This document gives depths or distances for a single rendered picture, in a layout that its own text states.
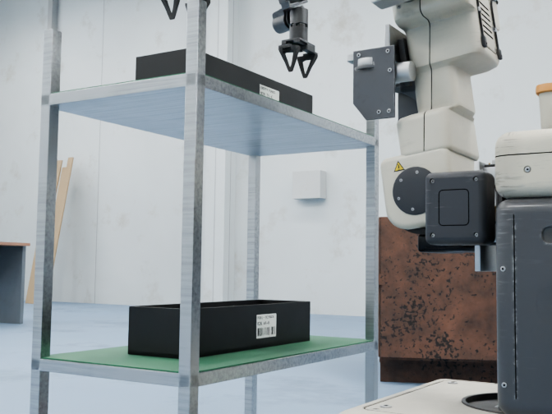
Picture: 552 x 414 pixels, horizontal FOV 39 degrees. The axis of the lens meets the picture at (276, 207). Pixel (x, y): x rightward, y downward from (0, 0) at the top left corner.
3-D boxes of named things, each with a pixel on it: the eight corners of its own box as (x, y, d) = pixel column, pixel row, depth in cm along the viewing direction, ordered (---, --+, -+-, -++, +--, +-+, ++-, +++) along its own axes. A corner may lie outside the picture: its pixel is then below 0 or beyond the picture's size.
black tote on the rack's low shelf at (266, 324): (186, 360, 171) (186, 309, 172) (127, 354, 180) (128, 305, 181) (310, 340, 220) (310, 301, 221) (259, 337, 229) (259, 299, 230)
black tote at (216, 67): (190, 94, 177) (191, 47, 178) (134, 102, 186) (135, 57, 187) (312, 133, 226) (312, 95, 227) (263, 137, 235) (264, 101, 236)
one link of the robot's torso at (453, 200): (524, 271, 171) (522, 160, 172) (485, 271, 147) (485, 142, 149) (410, 270, 185) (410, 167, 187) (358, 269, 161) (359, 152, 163)
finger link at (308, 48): (287, 75, 237) (287, 46, 238) (299, 80, 243) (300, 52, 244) (306, 73, 234) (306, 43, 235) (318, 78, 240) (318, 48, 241)
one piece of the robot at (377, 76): (453, 134, 187) (453, 47, 189) (410, 114, 164) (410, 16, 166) (393, 140, 196) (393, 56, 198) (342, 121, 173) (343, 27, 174)
